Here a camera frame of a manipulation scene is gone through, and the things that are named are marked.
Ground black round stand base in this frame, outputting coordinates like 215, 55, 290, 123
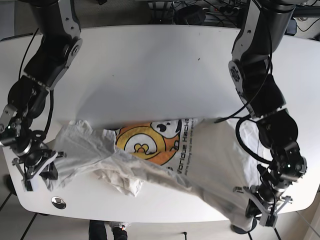
230, 217, 258, 235

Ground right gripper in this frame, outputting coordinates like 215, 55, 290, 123
11, 149, 67, 180

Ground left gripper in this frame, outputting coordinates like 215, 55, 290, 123
232, 186, 293, 220

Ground white orange sneaker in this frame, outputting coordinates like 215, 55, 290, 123
108, 221, 131, 231

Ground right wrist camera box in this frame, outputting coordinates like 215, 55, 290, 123
22, 178, 39, 192

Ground left silver table grommet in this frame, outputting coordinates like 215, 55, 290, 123
51, 196, 67, 210

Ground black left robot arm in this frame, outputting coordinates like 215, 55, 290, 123
228, 0, 307, 226

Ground white printed T-shirt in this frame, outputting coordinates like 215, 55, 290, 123
45, 118, 260, 230

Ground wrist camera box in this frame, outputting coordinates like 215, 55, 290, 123
22, 178, 39, 192
259, 213, 278, 228

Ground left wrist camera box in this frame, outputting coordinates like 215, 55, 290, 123
259, 213, 278, 228

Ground black power adapter box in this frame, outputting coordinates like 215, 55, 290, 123
173, 5, 206, 26

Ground black trousers of person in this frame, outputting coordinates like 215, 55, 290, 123
88, 219, 130, 240

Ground tangled black cables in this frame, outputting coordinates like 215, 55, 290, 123
147, 0, 320, 36

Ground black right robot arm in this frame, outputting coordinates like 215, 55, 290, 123
0, 0, 83, 191

